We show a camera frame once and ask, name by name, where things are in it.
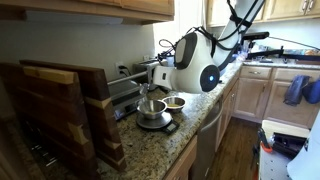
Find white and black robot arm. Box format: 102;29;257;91
153;0;265;94

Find small steel bowl with food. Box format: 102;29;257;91
163;96;185;113

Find large steel mixing bowl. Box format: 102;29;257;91
137;100;167;119

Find stainless steel toaster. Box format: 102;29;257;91
132;59;159;91

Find round digital kitchen scale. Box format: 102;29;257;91
136;112;179;134

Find stainless panini grill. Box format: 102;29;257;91
107;72;146;120

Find dark wooden cutting board rear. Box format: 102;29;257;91
20;60;127;171

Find dark wooden cutting board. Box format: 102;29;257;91
20;60;127;171
0;63;100;180

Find upper wooden cabinets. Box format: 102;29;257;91
0;0;174;25

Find wooden cabinets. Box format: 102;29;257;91
218;65;320;142
0;0;174;25

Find lower wooden cabinets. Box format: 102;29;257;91
218;65;320;142

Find dark wooden cutting board front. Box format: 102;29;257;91
0;63;100;180

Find blue oven mitt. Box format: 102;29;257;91
284;75;310;106

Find blue hanging towel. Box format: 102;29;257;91
302;79;320;104

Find wall power outlet with plug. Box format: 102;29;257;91
115;62;131;77

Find stainless dishwasher with handle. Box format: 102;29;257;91
189;99;222;180

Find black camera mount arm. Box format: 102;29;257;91
240;32;320;61

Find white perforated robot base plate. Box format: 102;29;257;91
252;119;320;180

